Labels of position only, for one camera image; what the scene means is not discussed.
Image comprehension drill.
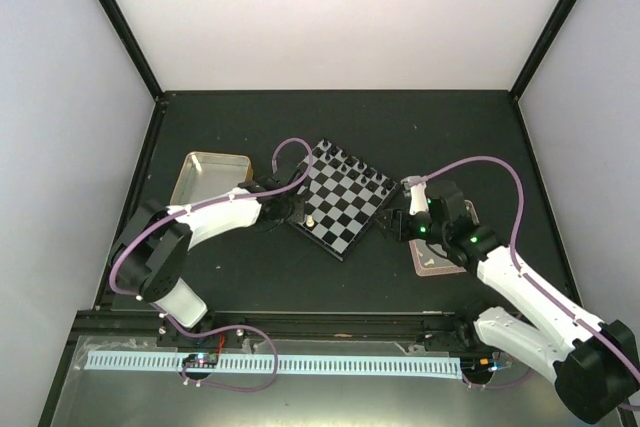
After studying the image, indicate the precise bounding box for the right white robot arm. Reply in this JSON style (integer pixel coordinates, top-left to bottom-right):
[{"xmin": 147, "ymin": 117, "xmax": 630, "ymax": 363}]
[{"xmin": 380, "ymin": 176, "xmax": 639, "ymax": 424}]

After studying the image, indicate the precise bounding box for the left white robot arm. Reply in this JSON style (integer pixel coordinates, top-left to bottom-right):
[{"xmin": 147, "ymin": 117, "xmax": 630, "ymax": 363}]
[{"xmin": 108, "ymin": 167, "xmax": 309, "ymax": 346}]

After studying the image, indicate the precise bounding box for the pink tray with pieces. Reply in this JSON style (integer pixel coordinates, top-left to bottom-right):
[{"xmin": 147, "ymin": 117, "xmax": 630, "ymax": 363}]
[{"xmin": 409, "ymin": 223, "xmax": 465, "ymax": 278}]

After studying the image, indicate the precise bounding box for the black and white chessboard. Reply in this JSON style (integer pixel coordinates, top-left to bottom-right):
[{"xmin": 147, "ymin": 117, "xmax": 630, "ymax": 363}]
[{"xmin": 289, "ymin": 138, "xmax": 399, "ymax": 260}]

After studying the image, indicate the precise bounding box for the gold metal tin tray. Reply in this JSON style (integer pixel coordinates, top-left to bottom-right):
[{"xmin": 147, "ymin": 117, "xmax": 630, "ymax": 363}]
[{"xmin": 169, "ymin": 151, "xmax": 253, "ymax": 205}]

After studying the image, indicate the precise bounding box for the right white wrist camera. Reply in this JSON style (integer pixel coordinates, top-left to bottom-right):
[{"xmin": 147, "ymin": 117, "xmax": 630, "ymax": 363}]
[{"xmin": 402, "ymin": 176, "xmax": 429, "ymax": 215}]

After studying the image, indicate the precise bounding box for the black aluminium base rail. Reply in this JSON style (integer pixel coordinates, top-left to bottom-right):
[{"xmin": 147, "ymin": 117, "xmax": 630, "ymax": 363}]
[{"xmin": 154, "ymin": 314, "xmax": 481, "ymax": 348}]

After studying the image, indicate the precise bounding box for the light blue slotted cable duct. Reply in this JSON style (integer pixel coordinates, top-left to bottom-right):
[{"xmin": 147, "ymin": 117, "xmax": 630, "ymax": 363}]
[{"xmin": 84, "ymin": 351, "xmax": 462, "ymax": 380}]

